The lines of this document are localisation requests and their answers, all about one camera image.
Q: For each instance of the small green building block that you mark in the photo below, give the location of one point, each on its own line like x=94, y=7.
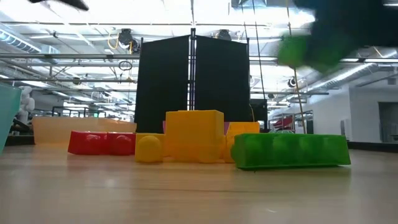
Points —
x=292, y=51

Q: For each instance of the red translucent plastic bin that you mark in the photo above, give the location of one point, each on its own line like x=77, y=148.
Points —
x=226, y=127

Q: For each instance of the grey ceiling pipe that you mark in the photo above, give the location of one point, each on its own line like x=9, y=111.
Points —
x=62, y=56
x=62, y=80

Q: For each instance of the teal translucent plastic bin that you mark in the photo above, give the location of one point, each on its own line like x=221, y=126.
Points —
x=7, y=118

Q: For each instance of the long green building block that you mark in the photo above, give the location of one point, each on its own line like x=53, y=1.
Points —
x=290, y=151
x=281, y=132

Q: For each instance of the yellow building block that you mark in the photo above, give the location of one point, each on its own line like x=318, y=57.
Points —
x=149, y=149
x=244, y=128
x=194, y=130

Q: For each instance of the orange translucent plastic bin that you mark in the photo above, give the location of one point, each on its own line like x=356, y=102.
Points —
x=56, y=130

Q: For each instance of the red building block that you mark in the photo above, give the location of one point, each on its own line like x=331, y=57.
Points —
x=88, y=143

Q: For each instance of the white wall box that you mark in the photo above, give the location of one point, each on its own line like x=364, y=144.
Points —
x=345, y=128

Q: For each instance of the white robot figure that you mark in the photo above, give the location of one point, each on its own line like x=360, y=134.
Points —
x=26, y=102

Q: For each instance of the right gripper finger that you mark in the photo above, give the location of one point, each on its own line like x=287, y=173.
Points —
x=314, y=49

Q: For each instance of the black metal rack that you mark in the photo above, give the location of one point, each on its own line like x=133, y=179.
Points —
x=77, y=108

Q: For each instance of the red storage rack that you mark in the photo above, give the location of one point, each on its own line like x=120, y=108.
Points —
x=284, y=122

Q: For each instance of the silver ventilation duct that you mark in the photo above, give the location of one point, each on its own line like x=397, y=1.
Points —
x=18, y=42
x=348, y=74

